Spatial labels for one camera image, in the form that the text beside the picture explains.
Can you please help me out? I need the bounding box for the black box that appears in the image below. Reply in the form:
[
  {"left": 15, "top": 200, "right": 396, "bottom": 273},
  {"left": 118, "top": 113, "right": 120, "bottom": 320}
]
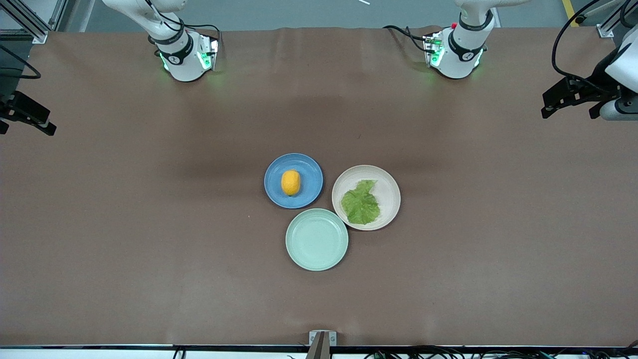
[{"left": 0, "top": 31, "right": 33, "bottom": 96}]

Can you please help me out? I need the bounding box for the black left base cable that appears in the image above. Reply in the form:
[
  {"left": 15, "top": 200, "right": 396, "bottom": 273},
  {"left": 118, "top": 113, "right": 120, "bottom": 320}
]
[{"left": 382, "top": 25, "right": 430, "bottom": 53}]

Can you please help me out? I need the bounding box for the yellow lemon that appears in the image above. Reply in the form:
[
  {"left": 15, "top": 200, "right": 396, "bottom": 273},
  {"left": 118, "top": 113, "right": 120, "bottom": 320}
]
[{"left": 281, "top": 170, "right": 302, "bottom": 196}]

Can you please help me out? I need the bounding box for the beige round plate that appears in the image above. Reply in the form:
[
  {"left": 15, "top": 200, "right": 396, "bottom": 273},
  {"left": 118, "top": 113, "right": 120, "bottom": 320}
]
[{"left": 331, "top": 165, "right": 401, "bottom": 231}]

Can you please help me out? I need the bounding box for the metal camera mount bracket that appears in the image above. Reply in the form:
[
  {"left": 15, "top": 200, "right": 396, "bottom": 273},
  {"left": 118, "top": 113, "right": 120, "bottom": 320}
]
[{"left": 305, "top": 330, "right": 337, "bottom": 359}]

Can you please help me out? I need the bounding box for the mint green round plate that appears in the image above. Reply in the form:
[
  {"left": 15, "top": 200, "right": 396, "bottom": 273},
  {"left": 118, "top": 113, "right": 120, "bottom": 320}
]
[{"left": 285, "top": 208, "right": 349, "bottom": 272}]

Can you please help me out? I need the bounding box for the green lettuce leaf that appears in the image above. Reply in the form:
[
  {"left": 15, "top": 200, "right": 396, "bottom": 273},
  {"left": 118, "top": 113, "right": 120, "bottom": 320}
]
[{"left": 340, "top": 179, "right": 382, "bottom": 226}]

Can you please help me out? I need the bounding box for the black right base cable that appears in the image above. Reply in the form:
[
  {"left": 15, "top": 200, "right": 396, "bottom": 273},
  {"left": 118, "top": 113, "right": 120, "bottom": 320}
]
[{"left": 183, "top": 23, "right": 223, "bottom": 43}]

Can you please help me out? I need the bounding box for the blue round plate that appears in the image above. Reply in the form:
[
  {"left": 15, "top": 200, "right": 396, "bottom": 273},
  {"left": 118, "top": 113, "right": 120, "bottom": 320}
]
[{"left": 264, "top": 153, "right": 324, "bottom": 209}]

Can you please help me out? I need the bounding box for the black cable bundle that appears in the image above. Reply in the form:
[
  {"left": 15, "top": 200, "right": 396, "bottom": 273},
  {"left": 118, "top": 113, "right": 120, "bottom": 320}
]
[{"left": 363, "top": 341, "right": 638, "bottom": 359}]

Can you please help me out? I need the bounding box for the black base cable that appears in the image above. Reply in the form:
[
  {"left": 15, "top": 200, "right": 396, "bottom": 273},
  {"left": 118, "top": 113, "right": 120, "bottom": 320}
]
[
  {"left": 382, "top": 25, "right": 430, "bottom": 53},
  {"left": 183, "top": 23, "right": 223, "bottom": 43}
]

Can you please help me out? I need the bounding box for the brown table cover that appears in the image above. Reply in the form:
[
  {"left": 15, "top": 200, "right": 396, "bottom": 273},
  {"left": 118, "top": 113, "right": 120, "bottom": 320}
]
[{"left": 0, "top": 26, "right": 638, "bottom": 348}]

